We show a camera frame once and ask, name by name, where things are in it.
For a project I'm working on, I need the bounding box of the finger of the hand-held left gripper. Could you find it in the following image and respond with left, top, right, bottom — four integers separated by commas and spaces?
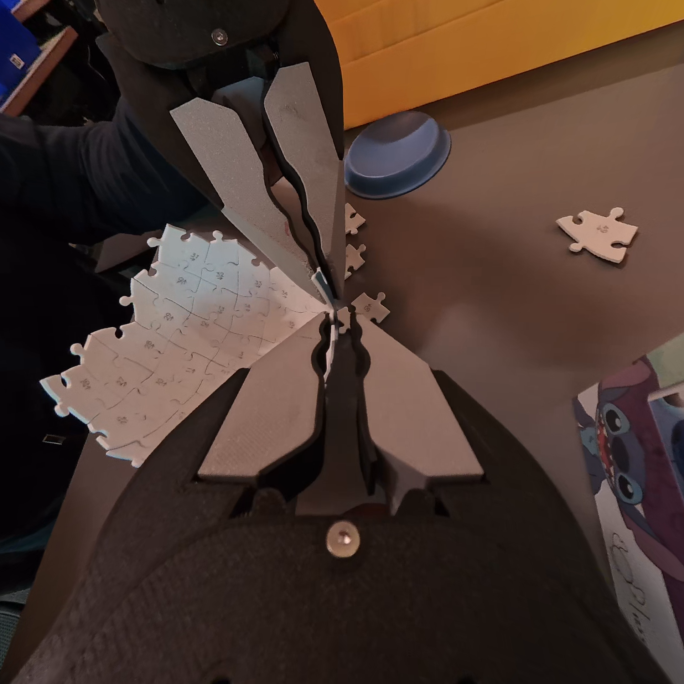
262, 61, 346, 300
170, 97, 321, 279

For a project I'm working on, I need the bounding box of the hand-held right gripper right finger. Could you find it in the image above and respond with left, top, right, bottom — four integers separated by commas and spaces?
353, 314, 485, 515

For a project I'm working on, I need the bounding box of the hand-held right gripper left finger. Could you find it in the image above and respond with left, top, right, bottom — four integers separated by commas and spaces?
197, 314, 329, 503

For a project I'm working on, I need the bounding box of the assembled white puzzle ball section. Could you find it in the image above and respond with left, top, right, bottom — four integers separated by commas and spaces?
40, 224, 335, 468

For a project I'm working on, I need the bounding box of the person's left forearm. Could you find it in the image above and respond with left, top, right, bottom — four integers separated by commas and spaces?
0, 99, 214, 247

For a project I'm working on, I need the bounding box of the blue round puzzle stand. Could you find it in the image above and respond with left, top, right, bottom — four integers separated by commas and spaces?
344, 110, 452, 200

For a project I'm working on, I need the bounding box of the cartoon printed puzzle box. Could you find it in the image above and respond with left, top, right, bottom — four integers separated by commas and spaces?
574, 334, 684, 684

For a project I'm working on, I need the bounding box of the blue storage bin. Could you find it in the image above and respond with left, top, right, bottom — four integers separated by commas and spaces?
0, 8, 43, 108

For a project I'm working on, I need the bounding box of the yellow plastic bin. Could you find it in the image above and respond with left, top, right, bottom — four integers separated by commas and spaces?
315, 0, 684, 131

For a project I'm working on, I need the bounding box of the person's dark clothed torso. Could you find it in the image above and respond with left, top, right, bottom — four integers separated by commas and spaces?
0, 235, 134, 594

